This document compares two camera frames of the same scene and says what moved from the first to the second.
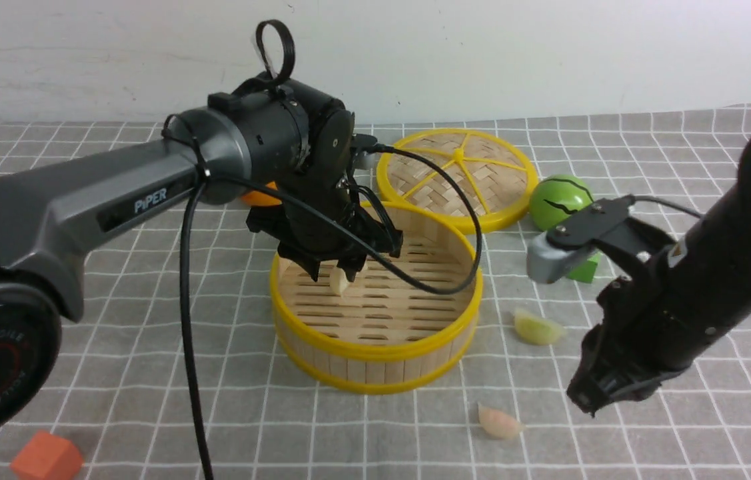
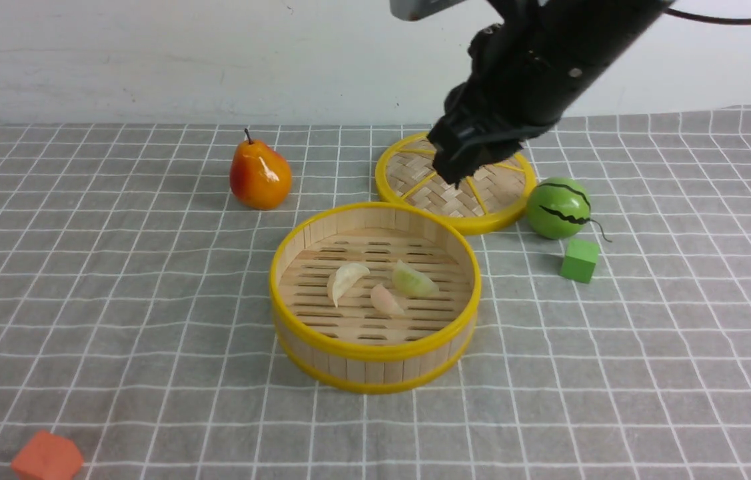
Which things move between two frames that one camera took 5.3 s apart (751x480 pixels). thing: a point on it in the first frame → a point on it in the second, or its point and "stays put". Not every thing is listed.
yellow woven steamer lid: [502, 178] stays put
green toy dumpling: [536, 329] → [410, 283]
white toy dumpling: [338, 281] stays put
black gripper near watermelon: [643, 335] → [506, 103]
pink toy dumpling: [498, 425] → [384, 303]
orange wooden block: [45, 457] stays put
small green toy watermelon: [557, 197] stays put
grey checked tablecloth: [120, 393] stays put
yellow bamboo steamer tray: [378, 334] stays put
